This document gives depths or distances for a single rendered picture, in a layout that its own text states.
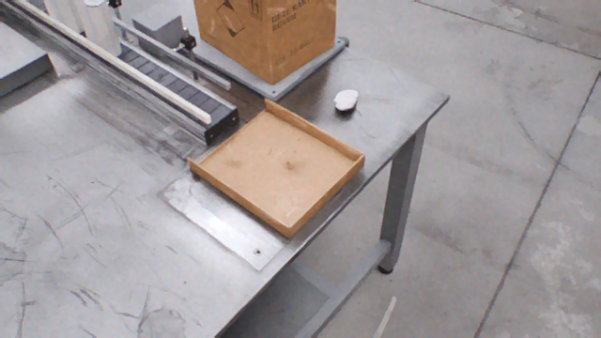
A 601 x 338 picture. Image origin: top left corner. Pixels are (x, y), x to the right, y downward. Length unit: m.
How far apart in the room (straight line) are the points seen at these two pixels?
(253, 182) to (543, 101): 1.91
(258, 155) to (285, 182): 0.11
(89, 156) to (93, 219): 0.19
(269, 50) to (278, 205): 0.39
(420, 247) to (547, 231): 0.50
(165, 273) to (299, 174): 0.36
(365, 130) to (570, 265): 1.17
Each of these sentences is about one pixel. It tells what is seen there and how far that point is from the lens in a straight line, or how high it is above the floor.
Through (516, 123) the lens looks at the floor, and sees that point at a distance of 2.70.
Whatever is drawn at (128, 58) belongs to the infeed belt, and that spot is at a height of 0.88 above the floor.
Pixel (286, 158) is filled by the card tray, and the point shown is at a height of 0.83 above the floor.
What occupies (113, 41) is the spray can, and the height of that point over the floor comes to 0.93.
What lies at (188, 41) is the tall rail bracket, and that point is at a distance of 1.40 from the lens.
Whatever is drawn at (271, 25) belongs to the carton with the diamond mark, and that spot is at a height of 1.03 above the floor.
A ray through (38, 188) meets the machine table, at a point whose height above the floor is 0.83.
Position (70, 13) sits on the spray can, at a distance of 1.64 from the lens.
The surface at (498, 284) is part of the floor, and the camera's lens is 2.13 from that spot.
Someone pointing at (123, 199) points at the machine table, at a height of 0.83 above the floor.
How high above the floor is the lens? 1.76
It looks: 49 degrees down
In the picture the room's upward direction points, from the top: 2 degrees counter-clockwise
